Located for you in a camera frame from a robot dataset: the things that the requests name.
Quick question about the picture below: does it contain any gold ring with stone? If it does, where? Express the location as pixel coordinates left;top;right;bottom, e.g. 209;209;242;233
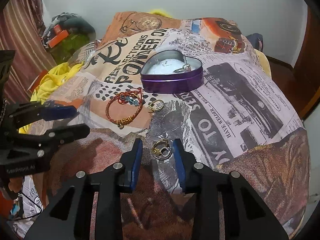
147;99;165;113

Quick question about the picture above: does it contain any red bracelet with gold beads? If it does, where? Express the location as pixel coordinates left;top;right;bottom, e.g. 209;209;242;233
105;97;143;128

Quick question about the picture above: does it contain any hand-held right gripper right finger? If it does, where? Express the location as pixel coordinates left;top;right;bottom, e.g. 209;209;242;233
172;138;296;240

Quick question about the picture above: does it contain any wooden door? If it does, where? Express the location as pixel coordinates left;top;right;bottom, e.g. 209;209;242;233
292;5;320;120

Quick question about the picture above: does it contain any purple heart-shaped tin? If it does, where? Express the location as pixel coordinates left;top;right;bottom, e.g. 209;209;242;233
140;50;203;94

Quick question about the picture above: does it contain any dark blue bag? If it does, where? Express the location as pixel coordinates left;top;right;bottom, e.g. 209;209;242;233
246;33;264;51

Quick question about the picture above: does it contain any newspaper printed blanket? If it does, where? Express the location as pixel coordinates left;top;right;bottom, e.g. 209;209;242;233
22;11;311;240

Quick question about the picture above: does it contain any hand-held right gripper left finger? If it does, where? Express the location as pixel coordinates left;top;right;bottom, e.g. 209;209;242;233
24;138;143;240

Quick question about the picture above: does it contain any gold and silver ring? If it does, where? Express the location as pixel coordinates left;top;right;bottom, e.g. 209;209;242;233
152;140;173;159

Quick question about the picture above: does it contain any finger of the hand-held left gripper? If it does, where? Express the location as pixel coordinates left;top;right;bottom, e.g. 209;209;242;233
5;99;77;130
4;123;90;166

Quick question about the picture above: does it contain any brown striped curtain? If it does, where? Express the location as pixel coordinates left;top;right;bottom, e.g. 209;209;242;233
0;0;57;104

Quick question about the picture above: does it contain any pile of bags and boxes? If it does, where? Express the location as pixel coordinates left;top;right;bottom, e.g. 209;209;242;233
41;12;97;55

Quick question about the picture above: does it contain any orange box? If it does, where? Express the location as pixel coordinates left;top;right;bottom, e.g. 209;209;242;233
47;29;70;48

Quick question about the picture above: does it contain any green cloth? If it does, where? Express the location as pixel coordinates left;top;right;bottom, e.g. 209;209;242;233
53;34;97;63

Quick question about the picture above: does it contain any orange cardboard piece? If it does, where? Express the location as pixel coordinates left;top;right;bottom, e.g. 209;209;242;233
27;70;48;92

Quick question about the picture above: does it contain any silver ring with stone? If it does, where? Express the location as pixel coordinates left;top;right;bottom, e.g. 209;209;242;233
174;64;193;74

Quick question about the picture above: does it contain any thin black cable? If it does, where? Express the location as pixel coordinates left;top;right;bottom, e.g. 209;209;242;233
7;191;43;221

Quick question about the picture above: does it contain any yellow fleece cloth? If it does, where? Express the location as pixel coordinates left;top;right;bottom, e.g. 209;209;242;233
254;49;272;78
149;8;173;18

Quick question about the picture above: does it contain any red bracelet with blue beads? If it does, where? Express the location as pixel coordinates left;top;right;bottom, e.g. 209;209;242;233
114;89;144;107

